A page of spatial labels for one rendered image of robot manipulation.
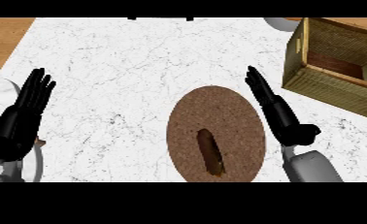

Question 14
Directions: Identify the brown sweet potato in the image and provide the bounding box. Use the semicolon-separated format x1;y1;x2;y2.
196;128;227;177

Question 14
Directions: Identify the square wicker basket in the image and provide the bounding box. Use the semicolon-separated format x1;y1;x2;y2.
281;17;367;117

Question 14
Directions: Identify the white round bowl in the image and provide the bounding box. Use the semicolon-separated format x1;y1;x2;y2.
262;17;304;33

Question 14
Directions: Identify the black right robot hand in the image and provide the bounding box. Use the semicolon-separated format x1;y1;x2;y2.
244;65;323;147

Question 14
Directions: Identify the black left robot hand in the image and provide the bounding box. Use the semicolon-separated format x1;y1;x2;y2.
0;67;58;163

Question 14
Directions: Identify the round brown cork placemat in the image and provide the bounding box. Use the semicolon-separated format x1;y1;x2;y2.
164;85;267;183

